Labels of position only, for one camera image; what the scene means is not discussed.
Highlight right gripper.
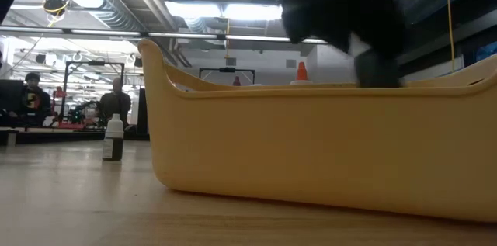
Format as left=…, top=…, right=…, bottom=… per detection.
left=254, top=0, right=407, bottom=89

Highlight yellow plastic bin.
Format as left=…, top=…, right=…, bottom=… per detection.
left=137, top=38, right=497, bottom=223

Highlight small white-capped dropper bottle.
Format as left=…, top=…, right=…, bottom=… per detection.
left=102, top=113, right=125, bottom=162

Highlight red-capped food coloring bottle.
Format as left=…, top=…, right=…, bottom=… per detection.
left=290, top=61, right=314, bottom=85

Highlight long linear ceiling light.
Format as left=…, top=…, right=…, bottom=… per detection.
left=0, top=26, right=328, bottom=44

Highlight black cabinet panel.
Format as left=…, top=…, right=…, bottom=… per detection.
left=136, top=88, right=150, bottom=137

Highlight person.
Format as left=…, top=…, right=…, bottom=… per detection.
left=96, top=77, right=133, bottom=127
left=7, top=71, right=53, bottom=127

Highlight red equipment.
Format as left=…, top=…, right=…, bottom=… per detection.
left=53, top=86, right=85, bottom=130

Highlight black monitor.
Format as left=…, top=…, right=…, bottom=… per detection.
left=0, top=78, right=24, bottom=117

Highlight yellow power cable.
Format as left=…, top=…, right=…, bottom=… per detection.
left=445, top=0, right=456, bottom=74

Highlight low black rig frame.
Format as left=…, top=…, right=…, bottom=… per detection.
left=199, top=67, right=256, bottom=85

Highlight tall black rig frame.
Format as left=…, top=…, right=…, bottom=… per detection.
left=63, top=61, right=126, bottom=123

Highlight black ceiling dome camera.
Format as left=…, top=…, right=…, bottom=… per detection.
left=42, top=0, right=71, bottom=18

